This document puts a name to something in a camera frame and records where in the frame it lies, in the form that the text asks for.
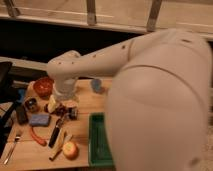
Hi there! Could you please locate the wooden board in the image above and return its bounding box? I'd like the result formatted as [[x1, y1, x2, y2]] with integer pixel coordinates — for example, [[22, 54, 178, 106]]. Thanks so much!
[[0, 79, 106, 171]]

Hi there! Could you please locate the red bowl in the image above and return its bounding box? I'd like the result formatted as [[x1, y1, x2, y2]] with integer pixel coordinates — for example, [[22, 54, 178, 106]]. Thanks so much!
[[33, 77, 54, 98]]

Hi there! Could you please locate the yellow banana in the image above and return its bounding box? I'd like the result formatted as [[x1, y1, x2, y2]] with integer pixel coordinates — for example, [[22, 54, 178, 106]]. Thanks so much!
[[49, 131, 66, 161]]

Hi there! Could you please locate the silver fork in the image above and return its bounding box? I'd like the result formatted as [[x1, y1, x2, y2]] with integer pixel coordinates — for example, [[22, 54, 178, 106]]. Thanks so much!
[[3, 130, 22, 165]]

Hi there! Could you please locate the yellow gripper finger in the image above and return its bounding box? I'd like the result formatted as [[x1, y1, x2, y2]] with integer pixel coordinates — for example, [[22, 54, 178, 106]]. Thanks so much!
[[47, 95, 59, 113]]

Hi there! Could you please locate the red yellow apple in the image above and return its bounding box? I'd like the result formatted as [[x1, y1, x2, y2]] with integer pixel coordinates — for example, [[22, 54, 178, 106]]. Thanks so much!
[[62, 141, 78, 159]]

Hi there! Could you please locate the blue plastic cup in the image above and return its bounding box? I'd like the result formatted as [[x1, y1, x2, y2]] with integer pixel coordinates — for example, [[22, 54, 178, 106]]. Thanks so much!
[[90, 79, 103, 93]]

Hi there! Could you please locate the small dark metal clip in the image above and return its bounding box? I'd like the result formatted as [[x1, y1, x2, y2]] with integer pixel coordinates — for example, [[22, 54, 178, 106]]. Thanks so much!
[[68, 107, 78, 120]]

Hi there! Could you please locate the black chair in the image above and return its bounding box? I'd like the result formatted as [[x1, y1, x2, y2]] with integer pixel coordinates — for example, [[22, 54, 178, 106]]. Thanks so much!
[[0, 62, 19, 156]]

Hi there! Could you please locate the blue sponge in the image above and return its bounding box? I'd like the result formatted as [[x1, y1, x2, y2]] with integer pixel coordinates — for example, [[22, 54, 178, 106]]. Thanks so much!
[[29, 114, 50, 127]]

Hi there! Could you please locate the orange carrot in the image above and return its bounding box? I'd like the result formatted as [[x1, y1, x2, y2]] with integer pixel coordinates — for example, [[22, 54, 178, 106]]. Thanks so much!
[[29, 127, 47, 146]]

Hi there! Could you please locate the green plastic tray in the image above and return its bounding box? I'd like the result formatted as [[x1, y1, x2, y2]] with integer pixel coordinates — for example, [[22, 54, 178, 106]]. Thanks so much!
[[88, 113, 114, 167]]

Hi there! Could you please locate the black handled knife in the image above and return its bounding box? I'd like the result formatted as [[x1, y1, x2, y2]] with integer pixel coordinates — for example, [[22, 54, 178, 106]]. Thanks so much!
[[48, 117, 65, 148]]

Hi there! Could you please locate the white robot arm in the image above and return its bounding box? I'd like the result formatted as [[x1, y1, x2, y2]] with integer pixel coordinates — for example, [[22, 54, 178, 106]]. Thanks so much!
[[47, 29, 213, 171]]

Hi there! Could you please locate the bunch of dark grapes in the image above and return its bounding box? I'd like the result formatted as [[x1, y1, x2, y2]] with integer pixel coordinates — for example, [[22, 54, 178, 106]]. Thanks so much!
[[44, 103, 67, 116]]

